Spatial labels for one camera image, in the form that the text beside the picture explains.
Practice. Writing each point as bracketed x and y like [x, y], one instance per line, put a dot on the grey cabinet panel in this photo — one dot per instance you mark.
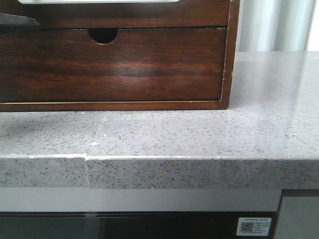
[298, 215]

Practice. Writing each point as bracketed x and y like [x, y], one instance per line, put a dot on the black glass oven front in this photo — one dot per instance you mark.
[127, 225]

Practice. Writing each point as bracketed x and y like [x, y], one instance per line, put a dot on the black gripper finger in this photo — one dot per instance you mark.
[13, 23]

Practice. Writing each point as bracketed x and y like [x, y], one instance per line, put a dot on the wooden drawer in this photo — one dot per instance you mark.
[140, 64]
[123, 15]

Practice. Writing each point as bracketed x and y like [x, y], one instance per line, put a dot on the dark wooden drawer cabinet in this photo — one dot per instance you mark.
[107, 35]

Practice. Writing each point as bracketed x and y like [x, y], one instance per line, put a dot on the white QR code sticker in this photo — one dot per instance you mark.
[253, 226]

